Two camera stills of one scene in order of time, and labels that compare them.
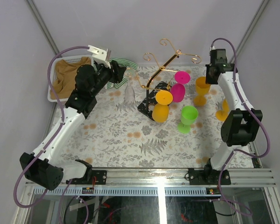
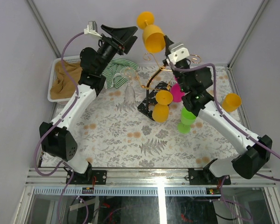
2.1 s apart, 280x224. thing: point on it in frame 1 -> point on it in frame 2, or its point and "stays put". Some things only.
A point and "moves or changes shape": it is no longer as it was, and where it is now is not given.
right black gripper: x=208 y=80 -> x=168 y=43
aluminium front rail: x=240 y=177 stays put
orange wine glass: x=160 y=111 stays put
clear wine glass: x=129 y=95 stays put
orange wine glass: x=202 y=89 moves or changes shape
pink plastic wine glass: x=178 y=89 stays put
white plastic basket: x=71 y=59 stays put
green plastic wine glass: x=189 y=114 stays put
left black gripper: x=116 y=73 -> x=121 y=34
